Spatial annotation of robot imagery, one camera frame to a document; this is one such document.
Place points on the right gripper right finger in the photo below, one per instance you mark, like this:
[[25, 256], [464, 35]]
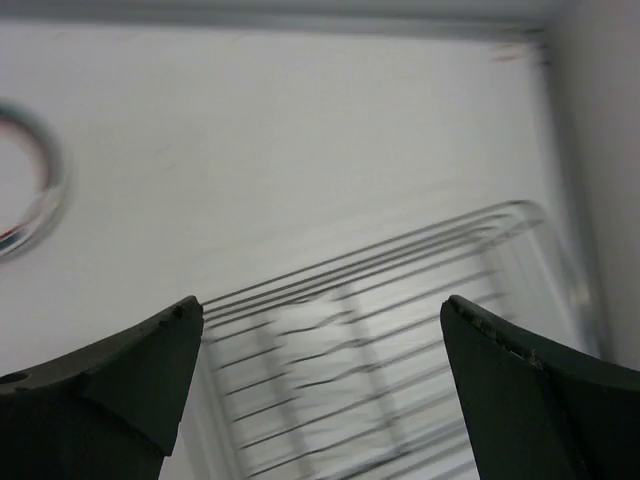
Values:
[[536, 409]]

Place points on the dark green rimmed plate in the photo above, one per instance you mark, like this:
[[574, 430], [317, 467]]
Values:
[[53, 175]]

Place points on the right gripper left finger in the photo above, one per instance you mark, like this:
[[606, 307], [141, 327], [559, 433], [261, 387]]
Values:
[[109, 410]]

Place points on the metal wire dish rack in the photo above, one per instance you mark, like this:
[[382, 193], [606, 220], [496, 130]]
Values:
[[339, 370]]

